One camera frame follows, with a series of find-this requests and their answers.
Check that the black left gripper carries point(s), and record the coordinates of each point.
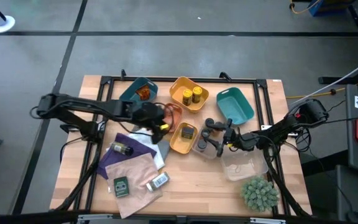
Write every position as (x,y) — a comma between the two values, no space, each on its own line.
(148,115)

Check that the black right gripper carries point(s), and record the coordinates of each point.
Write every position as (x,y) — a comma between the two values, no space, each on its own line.
(244,140)

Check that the black lid spice jar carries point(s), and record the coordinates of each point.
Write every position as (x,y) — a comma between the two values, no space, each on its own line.
(206,133)
(201,144)
(209,122)

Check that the green herb jar black lid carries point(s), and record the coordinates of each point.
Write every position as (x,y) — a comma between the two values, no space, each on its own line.
(121,148)

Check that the yellow lid spice jar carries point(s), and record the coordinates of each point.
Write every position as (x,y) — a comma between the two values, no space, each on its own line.
(197,94)
(187,97)

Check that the bagel sesame seasoning jar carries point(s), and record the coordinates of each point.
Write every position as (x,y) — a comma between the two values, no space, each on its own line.
(158,181)

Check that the green small card box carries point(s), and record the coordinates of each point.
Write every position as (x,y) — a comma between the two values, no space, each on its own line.
(121,186)

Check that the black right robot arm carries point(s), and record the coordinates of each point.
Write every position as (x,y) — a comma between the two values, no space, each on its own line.
(291,126)

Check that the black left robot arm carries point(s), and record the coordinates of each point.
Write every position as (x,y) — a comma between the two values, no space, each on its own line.
(82,104)

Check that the white cloth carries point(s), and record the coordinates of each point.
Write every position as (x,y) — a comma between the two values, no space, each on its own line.
(146,139)

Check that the gray cloth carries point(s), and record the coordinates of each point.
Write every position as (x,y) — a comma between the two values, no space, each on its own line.
(165,150)

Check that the clear plastic bin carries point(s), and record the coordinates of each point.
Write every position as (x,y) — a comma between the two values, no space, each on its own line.
(208,154)
(244,168)

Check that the small yellow plastic bin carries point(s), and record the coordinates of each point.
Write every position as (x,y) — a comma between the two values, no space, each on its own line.
(179,144)

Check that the orange plastic bin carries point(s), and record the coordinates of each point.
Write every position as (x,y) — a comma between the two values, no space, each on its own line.
(176,116)

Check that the dark green spice tin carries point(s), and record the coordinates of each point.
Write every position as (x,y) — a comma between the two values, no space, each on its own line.
(187,132)

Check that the green teal plastic bin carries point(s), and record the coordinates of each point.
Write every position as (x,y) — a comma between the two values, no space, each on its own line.
(235,107)

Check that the large yellow plastic bin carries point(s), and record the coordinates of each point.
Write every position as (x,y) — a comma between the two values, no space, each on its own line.
(179,90)

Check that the dark teal plastic bin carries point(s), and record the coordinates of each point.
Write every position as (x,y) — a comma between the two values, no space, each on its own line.
(132,90)

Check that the purple cloth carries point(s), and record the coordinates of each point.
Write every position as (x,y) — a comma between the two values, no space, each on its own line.
(117,160)

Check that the pink cloth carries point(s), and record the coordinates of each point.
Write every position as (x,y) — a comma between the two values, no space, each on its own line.
(135,189)

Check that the green artificial plant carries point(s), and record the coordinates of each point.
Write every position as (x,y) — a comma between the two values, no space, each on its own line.
(259,193)

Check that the blue box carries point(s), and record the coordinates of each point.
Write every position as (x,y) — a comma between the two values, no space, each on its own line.
(328,6)

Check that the white round stand base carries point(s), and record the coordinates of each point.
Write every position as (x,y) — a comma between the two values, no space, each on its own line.
(2,24)

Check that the black aluminium table frame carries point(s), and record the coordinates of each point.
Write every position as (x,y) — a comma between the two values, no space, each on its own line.
(182,79)

